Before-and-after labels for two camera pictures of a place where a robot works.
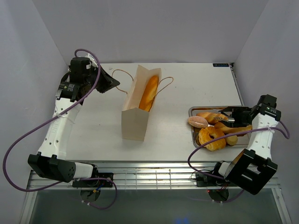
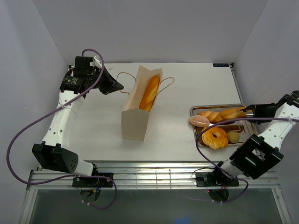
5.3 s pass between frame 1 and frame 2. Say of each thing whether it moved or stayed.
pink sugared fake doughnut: stayed
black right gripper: moved
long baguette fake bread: stayed
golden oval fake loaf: moved
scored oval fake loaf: stayed
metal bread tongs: moved
